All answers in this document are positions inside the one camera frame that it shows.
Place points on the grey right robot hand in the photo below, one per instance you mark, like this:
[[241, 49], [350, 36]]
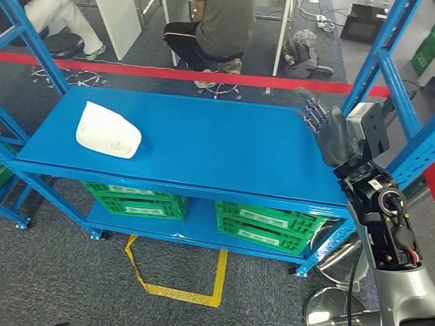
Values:
[[334, 139]]

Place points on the white plastic shell part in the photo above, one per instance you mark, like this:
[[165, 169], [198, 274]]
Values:
[[105, 132]]

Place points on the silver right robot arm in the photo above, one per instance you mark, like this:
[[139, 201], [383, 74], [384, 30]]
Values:
[[384, 216]]

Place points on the grey backpack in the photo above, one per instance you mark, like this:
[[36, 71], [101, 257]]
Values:
[[302, 49]]

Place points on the black flat box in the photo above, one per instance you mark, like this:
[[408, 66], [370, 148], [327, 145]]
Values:
[[363, 22]]

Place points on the red barrier belt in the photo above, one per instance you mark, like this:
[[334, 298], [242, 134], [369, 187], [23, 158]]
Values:
[[430, 180], [170, 74]]

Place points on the yellow floor tape outline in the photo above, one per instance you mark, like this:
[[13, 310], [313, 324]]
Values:
[[219, 279]]

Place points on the white desk panel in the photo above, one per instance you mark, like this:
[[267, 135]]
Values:
[[118, 27]]

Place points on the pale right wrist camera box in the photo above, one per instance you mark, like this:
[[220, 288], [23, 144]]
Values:
[[360, 121]]

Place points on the chrome stanchion post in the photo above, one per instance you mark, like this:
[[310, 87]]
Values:
[[340, 265], [333, 310]]

